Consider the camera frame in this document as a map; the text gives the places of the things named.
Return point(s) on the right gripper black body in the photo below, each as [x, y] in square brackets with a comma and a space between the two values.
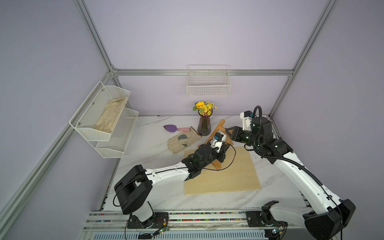
[245, 137]

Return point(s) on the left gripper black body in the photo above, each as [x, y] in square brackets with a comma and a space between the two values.
[219, 156]

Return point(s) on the light plywood board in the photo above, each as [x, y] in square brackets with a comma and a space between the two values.
[238, 174]

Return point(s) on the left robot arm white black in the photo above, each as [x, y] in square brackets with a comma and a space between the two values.
[132, 191]

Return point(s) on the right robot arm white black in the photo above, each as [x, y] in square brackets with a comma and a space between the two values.
[327, 214]

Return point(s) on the dark glass vase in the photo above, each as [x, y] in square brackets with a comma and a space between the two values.
[204, 127]

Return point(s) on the yellow flower bouquet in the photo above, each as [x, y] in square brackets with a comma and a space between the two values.
[204, 109]

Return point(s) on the cream work glove on table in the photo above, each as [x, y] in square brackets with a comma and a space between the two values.
[183, 140]

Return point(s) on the cream glove in shelf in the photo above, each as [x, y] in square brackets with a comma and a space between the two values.
[110, 115]

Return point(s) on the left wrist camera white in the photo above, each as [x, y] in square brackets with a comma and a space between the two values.
[216, 145]

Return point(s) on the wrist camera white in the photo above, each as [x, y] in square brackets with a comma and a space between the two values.
[216, 145]
[246, 118]

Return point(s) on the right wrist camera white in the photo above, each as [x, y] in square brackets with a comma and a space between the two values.
[246, 118]

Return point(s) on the purple trowel pink handle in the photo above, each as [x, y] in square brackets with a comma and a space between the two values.
[174, 128]

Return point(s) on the white wire wall basket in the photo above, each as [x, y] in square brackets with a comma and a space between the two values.
[208, 80]

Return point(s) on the white perforated wall shelf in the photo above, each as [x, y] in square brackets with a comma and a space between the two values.
[112, 145]

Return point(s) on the metal base rail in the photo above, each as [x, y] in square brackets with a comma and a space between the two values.
[188, 225]

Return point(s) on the aluminium frame profiles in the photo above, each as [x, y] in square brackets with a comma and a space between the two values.
[18, 202]

